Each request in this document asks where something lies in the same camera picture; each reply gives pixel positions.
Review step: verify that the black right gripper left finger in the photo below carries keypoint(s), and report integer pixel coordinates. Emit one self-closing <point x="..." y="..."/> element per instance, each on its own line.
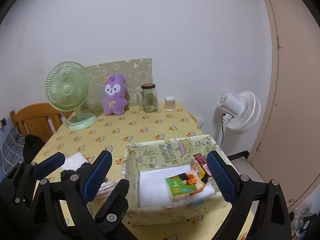
<point x="59" y="210"/>

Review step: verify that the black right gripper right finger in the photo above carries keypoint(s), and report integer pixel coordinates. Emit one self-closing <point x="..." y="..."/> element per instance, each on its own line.
<point x="271" y="220"/>

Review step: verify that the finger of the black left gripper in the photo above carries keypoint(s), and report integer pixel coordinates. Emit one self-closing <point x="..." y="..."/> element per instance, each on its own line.
<point x="19" y="185"/>

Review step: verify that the black crinkled plastic bag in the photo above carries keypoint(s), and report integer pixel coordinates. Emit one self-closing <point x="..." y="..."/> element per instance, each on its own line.
<point x="66" y="174"/>

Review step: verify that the white towel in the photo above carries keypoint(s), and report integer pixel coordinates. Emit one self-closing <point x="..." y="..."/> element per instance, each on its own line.
<point x="74" y="162"/>

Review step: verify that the cartoon character yellow box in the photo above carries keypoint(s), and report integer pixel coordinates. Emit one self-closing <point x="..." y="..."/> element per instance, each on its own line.
<point x="199" y="165"/>

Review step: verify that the orange green tissue pack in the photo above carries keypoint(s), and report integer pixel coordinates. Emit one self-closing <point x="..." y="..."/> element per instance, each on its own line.
<point x="184" y="185"/>

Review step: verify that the blue plaid bedding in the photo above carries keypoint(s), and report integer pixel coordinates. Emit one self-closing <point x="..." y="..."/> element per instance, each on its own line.
<point x="11" y="151"/>

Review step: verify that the black cloth on chair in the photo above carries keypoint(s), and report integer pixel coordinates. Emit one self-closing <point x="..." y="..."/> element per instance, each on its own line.
<point x="32" y="146"/>

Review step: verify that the wooden chair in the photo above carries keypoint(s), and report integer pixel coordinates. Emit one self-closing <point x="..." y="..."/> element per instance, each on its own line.
<point x="40" y="119"/>

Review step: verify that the yellow cartoon tablecloth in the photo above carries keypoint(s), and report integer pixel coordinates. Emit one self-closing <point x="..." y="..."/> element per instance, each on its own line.
<point x="113" y="133"/>

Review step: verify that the yellow cartoon storage box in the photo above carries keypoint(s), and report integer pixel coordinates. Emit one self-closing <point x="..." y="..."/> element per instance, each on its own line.
<point x="153" y="155"/>

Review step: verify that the white standing fan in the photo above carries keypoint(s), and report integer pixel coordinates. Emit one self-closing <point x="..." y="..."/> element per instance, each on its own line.
<point x="241" y="113"/>

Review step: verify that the green desk fan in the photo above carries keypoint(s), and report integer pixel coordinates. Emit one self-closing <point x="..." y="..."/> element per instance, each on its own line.
<point x="66" y="90"/>

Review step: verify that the purple plush bunny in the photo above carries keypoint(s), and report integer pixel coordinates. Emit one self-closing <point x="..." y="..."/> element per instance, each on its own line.
<point x="114" y="95"/>

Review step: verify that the glass jar with lid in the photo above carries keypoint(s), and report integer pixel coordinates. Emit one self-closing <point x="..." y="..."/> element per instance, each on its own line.
<point x="147" y="98"/>

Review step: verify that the cotton swab container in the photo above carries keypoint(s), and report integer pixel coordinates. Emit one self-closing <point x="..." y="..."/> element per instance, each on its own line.
<point x="169" y="103"/>

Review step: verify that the beige cartoon cardboard panel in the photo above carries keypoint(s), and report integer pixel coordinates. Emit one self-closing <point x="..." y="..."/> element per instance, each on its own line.
<point x="132" y="73"/>

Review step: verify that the wall power socket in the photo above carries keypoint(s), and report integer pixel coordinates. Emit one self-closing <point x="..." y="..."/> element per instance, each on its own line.
<point x="3" y="123"/>

